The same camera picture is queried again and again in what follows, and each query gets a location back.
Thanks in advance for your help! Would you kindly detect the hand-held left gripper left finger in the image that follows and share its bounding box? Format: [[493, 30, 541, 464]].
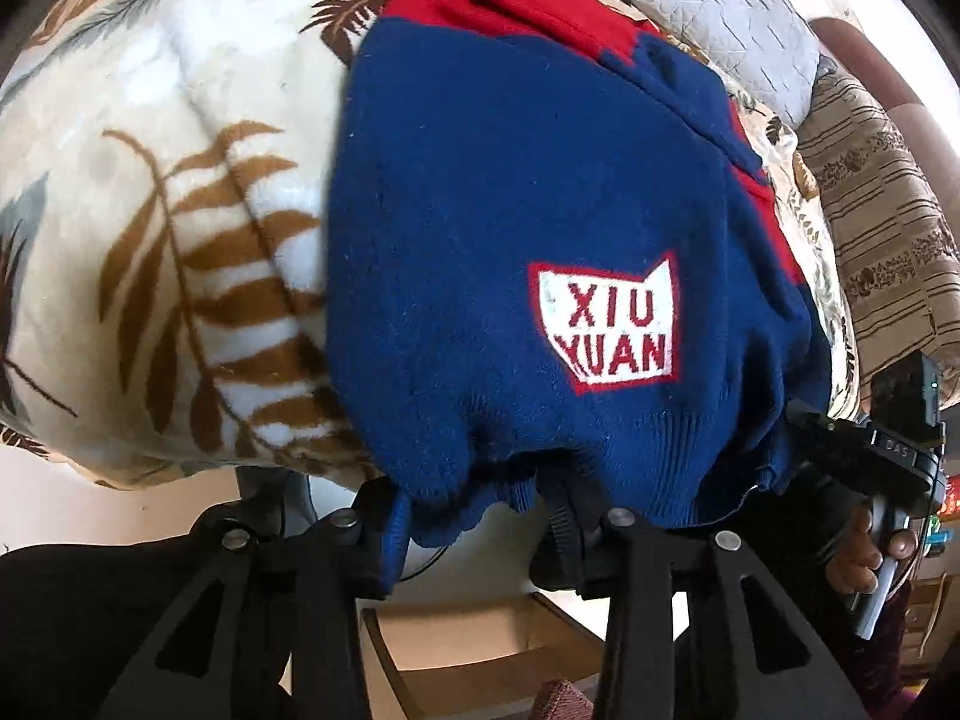
[[97, 480, 413, 720]]

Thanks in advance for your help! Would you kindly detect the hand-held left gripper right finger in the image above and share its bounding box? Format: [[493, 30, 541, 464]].
[[529, 484, 871, 720]]

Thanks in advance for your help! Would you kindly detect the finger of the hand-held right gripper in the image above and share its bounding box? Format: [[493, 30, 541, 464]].
[[783, 399, 875, 482]]

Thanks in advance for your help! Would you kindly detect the blue and red knit sweater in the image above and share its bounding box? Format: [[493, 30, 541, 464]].
[[324, 0, 833, 550]]

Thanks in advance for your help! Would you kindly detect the person's right hand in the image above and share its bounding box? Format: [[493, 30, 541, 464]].
[[828, 501, 919, 602]]

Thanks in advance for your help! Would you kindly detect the wooden stool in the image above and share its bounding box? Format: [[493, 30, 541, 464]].
[[358, 591, 610, 720]]

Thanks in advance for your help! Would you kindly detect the brown striped cushion cover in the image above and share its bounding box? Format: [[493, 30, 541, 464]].
[[793, 67, 960, 407]]

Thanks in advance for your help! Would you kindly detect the brown padded furniture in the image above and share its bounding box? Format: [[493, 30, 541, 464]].
[[810, 15, 960, 192]]

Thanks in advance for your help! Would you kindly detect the grey quilted pillow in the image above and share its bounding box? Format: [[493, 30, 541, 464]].
[[589, 0, 822, 130]]

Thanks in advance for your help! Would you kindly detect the leaf print fleece blanket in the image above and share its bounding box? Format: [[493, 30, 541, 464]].
[[0, 0, 863, 492]]

